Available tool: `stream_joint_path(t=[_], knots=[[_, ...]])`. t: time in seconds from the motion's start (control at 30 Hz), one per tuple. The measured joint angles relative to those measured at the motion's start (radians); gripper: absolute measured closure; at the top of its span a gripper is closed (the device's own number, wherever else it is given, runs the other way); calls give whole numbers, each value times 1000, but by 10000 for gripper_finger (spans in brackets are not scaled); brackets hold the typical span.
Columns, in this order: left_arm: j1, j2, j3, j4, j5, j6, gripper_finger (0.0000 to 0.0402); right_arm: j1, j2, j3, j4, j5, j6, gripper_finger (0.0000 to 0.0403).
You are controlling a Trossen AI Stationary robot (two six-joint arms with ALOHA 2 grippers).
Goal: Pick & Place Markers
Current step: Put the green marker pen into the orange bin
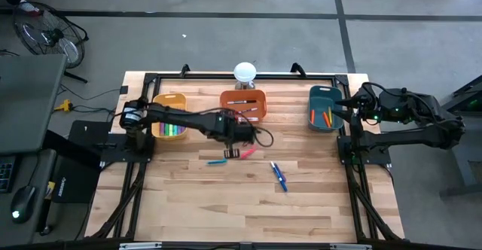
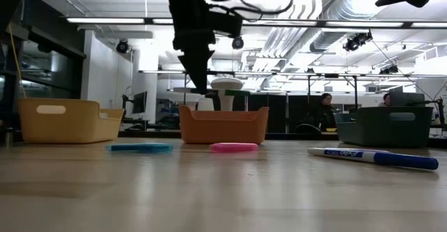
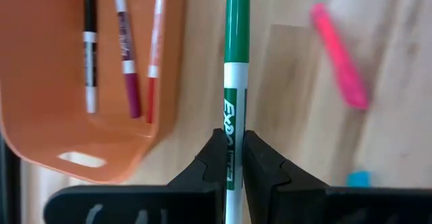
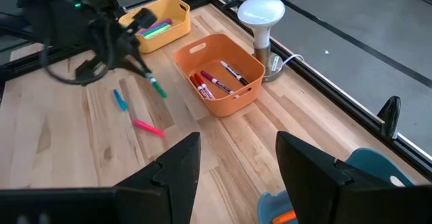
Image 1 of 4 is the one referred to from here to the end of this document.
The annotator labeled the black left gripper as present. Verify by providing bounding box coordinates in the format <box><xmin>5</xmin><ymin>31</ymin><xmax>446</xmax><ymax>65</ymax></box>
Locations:
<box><xmin>221</xmin><ymin>123</ymin><xmax>258</xmax><ymax>160</ymax></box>

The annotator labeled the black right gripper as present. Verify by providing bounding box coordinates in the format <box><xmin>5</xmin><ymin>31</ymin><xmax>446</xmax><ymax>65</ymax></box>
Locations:
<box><xmin>334</xmin><ymin>86</ymin><xmax>381</xmax><ymax>125</ymax></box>

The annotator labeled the pink marker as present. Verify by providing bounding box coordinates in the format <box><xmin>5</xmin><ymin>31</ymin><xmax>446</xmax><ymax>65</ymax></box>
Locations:
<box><xmin>240</xmin><ymin>146</ymin><xmax>258</xmax><ymax>160</ymax></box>

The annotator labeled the dark teal plastic bin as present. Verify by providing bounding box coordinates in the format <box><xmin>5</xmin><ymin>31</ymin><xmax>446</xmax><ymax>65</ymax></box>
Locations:
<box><xmin>307</xmin><ymin>84</ymin><xmax>345</xmax><ymax>133</ymax></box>

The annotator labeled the blue Expo marker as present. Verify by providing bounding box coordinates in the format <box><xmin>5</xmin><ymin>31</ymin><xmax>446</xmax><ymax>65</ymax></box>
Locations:
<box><xmin>270</xmin><ymin>160</ymin><xmax>288</xmax><ymax>193</ymax></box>

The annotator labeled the orange plastic bin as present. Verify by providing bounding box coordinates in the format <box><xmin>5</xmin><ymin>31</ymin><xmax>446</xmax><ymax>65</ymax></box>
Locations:
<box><xmin>219</xmin><ymin>89</ymin><xmax>268</xmax><ymax>124</ymax></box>

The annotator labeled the yellow plastic bin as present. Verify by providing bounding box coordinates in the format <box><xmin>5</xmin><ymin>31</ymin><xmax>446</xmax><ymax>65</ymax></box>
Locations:
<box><xmin>151</xmin><ymin>92</ymin><xmax>188</xmax><ymax>142</ymax></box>

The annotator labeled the white mushroom table lamp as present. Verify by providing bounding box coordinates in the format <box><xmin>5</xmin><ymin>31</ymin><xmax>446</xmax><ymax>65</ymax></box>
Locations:
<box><xmin>233</xmin><ymin>61</ymin><xmax>258</xmax><ymax>90</ymax></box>

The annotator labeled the black cardboard box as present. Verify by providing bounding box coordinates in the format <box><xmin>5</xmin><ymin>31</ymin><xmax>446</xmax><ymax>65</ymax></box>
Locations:
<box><xmin>50</xmin><ymin>154</ymin><xmax>97</xmax><ymax>205</ymax></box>

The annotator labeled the yellow power plug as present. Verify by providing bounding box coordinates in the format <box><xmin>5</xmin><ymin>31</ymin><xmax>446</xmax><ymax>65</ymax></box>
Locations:
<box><xmin>53</xmin><ymin>98</ymin><xmax>74</xmax><ymax>113</ymax></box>

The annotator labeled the black computer mouse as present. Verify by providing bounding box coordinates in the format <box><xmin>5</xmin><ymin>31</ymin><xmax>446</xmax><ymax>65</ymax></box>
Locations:
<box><xmin>9</xmin><ymin>184</ymin><xmax>38</xmax><ymax>224</ymax></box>

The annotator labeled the black floor fan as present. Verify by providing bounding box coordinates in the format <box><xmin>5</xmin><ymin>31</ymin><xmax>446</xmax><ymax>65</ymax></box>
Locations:
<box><xmin>12</xmin><ymin>0</ymin><xmax>90</xmax><ymax>84</ymax></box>

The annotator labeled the black keyboard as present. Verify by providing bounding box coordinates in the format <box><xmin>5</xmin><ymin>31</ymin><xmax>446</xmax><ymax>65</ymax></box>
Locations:
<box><xmin>0</xmin><ymin>155</ymin><xmax>17</xmax><ymax>194</ymax></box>

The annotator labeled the aluminium bracket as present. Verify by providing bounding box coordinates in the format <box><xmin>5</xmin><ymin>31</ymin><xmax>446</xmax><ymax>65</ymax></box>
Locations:
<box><xmin>329</xmin><ymin>243</ymin><xmax>373</xmax><ymax>250</ymax></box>
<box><xmin>118</xmin><ymin>242</ymin><xmax>163</xmax><ymax>250</ymax></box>

